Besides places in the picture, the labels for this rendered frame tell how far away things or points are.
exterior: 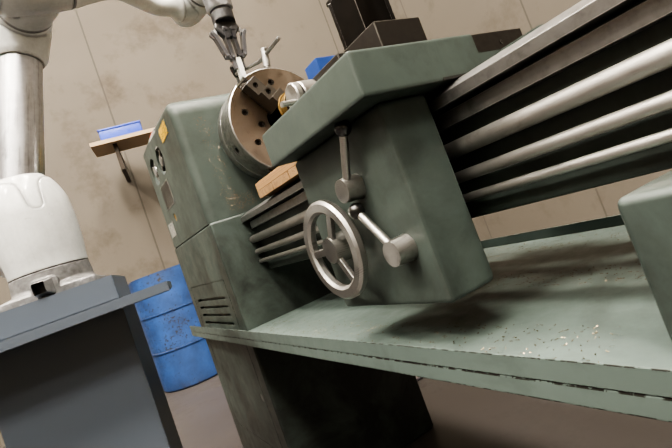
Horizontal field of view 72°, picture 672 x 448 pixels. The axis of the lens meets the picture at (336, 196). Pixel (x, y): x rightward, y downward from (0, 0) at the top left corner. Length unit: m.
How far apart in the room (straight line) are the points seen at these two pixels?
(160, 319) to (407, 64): 3.25
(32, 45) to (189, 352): 2.59
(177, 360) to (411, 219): 3.21
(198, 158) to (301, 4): 4.21
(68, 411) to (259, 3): 4.74
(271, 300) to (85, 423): 0.58
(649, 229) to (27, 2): 1.36
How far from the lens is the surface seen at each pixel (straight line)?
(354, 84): 0.55
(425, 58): 0.63
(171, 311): 3.64
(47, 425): 1.09
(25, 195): 1.15
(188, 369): 3.69
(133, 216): 4.56
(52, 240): 1.12
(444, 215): 0.60
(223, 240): 1.39
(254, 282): 1.40
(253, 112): 1.35
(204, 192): 1.41
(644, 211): 0.45
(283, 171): 1.04
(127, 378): 1.06
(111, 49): 5.03
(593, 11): 0.52
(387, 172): 0.60
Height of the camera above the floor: 0.74
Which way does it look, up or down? 3 degrees up
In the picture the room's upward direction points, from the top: 20 degrees counter-clockwise
